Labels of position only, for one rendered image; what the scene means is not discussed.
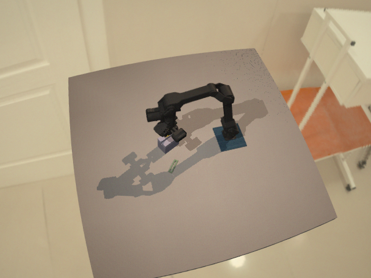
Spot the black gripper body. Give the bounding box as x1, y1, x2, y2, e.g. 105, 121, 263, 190
162, 116, 187, 142

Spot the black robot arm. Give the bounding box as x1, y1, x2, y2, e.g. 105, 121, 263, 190
146, 83, 239, 141

